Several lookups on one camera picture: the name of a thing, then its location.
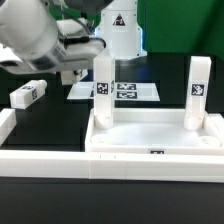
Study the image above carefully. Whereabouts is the white front fence bar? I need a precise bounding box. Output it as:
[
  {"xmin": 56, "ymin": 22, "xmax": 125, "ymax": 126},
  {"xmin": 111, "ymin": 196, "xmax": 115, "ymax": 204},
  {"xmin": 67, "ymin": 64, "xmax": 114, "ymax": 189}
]
[{"xmin": 0, "ymin": 150, "xmax": 224, "ymax": 183}]

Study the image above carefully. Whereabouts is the white left fence block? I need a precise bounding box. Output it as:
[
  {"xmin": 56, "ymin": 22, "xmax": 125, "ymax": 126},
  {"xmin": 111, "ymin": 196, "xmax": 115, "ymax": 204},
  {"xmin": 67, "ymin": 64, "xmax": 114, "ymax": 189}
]
[{"xmin": 0, "ymin": 108, "xmax": 17, "ymax": 146}]

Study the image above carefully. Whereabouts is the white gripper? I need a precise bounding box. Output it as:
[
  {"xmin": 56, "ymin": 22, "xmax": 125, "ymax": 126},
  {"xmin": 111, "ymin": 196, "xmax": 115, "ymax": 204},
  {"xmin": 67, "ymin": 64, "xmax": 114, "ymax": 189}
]
[{"xmin": 0, "ymin": 36, "xmax": 106, "ymax": 77}]

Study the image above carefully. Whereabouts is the white right fence block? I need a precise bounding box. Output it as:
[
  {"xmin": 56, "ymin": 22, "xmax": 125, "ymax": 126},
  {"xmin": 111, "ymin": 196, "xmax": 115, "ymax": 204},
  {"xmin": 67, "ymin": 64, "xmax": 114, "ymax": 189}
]
[{"xmin": 210, "ymin": 114, "xmax": 224, "ymax": 139}]

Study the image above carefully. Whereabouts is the white desk top tray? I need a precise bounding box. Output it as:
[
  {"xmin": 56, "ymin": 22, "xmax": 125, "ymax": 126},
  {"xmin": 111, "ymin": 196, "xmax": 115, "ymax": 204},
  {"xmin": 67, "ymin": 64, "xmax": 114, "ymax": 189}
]
[{"xmin": 85, "ymin": 108, "xmax": 224, "ymax": 156}]

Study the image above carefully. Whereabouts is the white fence block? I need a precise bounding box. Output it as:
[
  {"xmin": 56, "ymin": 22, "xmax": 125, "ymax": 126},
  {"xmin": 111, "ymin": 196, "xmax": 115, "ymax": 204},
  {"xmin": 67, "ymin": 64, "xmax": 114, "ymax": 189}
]
[
  {"xmin": 210, "ymin": 114, "xmax": 224, "ymax": 139},
  {"xmin": 0, "ymin": 108, "xmax": 17, "ymax": 146}
]

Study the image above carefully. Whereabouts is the black cable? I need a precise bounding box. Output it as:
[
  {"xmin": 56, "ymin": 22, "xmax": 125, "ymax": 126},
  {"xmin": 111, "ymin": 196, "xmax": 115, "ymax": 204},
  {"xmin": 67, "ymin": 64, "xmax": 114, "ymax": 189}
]
[{"xmin": 49, "ymin": 0, "xmax": 101, "ymax": 46}]

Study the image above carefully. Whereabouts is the white marker sheet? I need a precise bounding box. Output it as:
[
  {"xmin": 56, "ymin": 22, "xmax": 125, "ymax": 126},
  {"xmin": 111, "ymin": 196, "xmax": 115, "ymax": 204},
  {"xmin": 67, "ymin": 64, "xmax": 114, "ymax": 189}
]
[{"xmin": 67, "ymin": 82, "xmax": 160, "ymax": 102}]

